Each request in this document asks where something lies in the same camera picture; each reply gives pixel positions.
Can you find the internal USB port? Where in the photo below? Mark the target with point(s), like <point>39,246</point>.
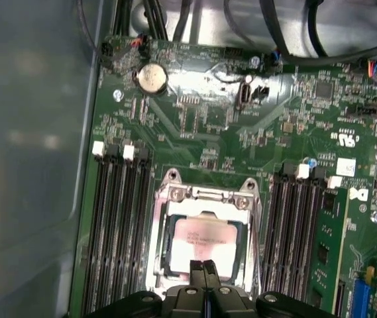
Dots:
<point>242,96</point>

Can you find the green motherboard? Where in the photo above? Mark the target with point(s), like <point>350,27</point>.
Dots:
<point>208,132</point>

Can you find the black PC case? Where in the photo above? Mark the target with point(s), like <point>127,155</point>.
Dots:
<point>26,132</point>

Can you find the black expansion slot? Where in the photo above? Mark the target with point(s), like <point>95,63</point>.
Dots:
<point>340,296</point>

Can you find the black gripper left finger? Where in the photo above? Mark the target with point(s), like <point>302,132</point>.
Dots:
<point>185,301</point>

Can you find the silver CPU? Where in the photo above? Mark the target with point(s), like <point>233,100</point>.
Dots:
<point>201,238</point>

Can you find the metal socket cover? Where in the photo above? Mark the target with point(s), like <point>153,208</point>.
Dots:
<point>162,242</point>

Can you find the round coin battery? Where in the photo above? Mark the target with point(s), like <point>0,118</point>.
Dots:
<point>153,79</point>

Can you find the green RAM stick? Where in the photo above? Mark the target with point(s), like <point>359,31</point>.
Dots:
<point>332,238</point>

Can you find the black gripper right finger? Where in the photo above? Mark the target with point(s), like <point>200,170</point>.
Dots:
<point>228,303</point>

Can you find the blue expansion slot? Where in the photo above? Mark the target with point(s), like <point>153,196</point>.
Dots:
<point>362,298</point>

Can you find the metal locking lever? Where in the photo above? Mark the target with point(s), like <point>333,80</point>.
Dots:
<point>258,238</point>

